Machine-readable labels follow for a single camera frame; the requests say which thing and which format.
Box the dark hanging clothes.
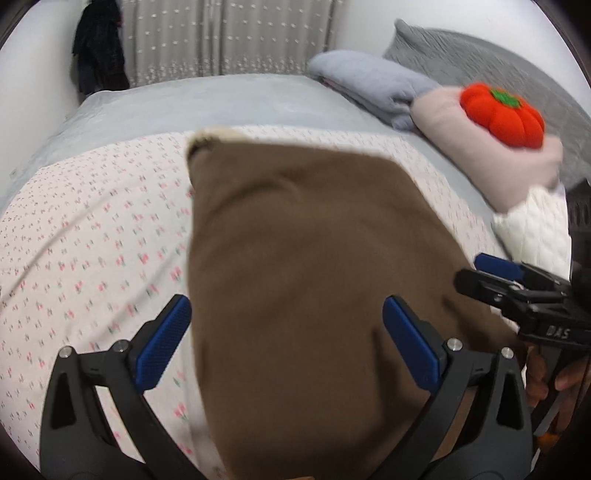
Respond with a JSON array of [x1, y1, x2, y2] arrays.
[[71, 0, 131, 95]]

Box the white quilted pillow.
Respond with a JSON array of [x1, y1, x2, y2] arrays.
[[492, 185, 573, 280]]

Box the light blue bed sheet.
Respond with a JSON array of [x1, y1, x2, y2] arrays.
[[0, 74, 499, 227]]

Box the brown fleece-lined garment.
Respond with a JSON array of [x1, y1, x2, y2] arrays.
[[186, 127, 527, 480]]

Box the folded light blue blanket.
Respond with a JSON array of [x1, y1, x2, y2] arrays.
[[307, 50, 444, 132]]

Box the red pumpkin plush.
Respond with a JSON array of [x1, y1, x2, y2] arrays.
[[459, 82, 546, 149]]

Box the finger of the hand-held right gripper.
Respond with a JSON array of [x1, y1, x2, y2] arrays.
[[455, 269, 525, 319], [475, 253, 536, 282]]

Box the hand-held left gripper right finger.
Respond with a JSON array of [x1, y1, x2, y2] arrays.
[[381, 295, 535, 480]]

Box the person's right hand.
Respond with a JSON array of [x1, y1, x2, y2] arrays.
[[525, 346, 590, 435]]

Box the pink pillow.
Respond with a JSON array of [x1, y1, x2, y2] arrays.
[[411, 85, 564, 213]]

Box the grey quilted pillow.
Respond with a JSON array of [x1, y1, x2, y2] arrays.
[[383, 18, 591, 190]]

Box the grey dotted curtain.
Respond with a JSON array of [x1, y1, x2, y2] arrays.
[[117, 0, 342, 88]]

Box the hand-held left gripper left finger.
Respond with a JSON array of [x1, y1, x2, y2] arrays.
[[39, 294, 206, 480]]

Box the floral printed blanket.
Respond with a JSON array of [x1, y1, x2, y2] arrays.
[[0, 124, 509, 480]]

